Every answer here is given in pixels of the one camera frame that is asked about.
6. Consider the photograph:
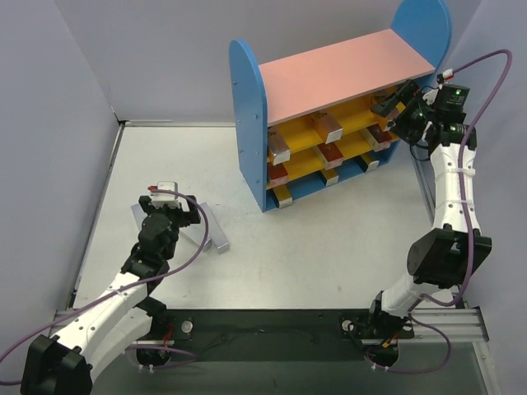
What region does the plain silver box diagonal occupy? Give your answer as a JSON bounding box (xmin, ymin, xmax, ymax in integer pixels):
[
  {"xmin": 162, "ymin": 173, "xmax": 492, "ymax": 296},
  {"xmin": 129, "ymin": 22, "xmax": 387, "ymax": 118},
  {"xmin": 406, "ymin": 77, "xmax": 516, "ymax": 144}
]
[{"xmin": 200, "ymin": 202, "xmax": 230, "ymax": 254}]

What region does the red 3d toothpaste box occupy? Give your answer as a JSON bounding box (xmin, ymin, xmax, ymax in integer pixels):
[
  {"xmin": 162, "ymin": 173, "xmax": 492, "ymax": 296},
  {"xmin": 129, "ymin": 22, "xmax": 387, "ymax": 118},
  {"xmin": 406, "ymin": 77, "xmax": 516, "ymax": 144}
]
[
  {"xmin": 267, "ymin": 163, "xmax": 289, "ymax": 188},
  {"xmin": 361, "ymin": 124, "xmax": 392, "ymax": 152},
  {"xmin": 315, "ymin": 143, "xmax": 344, "ymax": 170}
]

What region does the silver RO box table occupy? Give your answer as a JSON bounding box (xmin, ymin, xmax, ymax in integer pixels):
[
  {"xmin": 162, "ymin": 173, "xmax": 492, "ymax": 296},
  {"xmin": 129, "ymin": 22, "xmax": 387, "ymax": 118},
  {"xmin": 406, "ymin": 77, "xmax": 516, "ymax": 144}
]
[{"xmin": 357, "ymin": 154, "xmax": 379, "ymax": 173}]

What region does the orange white RO toothpaste box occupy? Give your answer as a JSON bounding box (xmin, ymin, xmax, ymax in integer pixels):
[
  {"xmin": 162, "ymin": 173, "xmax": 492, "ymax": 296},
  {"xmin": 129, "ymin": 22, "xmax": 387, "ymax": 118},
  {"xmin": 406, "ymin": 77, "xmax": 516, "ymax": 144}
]
[{"xmin": 310, "ymin": 112, "xmax": 343, "ymax": 144}]

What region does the silver RO toothpaste box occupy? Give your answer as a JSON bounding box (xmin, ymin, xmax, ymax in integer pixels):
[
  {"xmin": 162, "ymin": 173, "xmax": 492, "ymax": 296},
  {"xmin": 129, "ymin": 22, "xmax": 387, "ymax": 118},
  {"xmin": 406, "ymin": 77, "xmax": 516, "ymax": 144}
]
[{"xmin": 321, "ymin": 169, "xmax": 339, "ymax": 187}]

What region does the black toothpaste box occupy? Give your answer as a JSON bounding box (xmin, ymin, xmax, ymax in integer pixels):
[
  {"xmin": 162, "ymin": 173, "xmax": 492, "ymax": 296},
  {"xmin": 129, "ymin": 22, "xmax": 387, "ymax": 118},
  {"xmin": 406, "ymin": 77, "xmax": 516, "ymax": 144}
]
[{"xmin": 273, "ymin": 184, "xmax": 293, "ymax": 209}]

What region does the red 3D toothpaste box top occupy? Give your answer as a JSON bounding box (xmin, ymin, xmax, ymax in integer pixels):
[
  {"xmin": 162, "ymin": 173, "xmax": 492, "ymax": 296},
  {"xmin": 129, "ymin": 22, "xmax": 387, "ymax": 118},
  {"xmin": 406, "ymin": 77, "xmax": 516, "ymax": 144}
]
[{"xmin": 267, "ymin": 163, "xmax": 289, "ymax": 188}]

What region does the plain silver box horizontal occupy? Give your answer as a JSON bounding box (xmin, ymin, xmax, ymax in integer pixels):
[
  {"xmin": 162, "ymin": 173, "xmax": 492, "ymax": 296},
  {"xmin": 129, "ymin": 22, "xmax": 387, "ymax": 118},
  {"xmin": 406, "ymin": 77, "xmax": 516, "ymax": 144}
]
[{"xmin": 180, "ymin": 228, "xmax": 212, "ymax": 251}]

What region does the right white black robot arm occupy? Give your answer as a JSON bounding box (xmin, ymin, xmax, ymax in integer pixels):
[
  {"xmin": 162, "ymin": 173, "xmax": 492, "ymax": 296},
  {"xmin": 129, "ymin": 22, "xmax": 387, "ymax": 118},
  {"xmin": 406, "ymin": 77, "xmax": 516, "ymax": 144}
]
[{"xmin": 365, "ymin": 80, "xmax": 492, "ymax": 339}]

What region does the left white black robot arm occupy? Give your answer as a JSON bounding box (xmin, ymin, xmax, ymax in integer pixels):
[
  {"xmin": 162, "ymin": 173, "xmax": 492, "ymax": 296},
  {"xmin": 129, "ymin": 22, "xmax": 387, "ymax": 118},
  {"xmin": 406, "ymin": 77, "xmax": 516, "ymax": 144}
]
[{"xmin": 21, "ymin": 189, "xmax": 208, "ymax": 394}]

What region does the blue shelf with coloured boards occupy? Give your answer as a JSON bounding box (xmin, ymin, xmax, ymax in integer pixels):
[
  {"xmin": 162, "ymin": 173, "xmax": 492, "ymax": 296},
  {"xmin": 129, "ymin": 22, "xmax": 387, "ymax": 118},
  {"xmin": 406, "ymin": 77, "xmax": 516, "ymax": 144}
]
[{"xmin": 228, "ymin": 1, "xmax": 452, "ymax": 211}]

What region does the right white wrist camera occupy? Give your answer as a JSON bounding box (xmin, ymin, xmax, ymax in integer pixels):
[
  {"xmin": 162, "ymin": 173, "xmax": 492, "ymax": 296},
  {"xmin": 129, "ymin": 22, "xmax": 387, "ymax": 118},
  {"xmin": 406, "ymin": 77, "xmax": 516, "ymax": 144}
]
[{"xmin": 436, "ymin": 68, "xmax": 455, "ymax": 85}]

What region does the aluminium frame rail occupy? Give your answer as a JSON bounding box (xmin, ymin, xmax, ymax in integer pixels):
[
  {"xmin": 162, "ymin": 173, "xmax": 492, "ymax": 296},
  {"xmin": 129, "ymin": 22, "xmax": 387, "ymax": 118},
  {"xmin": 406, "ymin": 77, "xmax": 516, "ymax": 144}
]
[{"xmin": 44, "ymin": 306, "xmax": 491, "ymax": 346}]

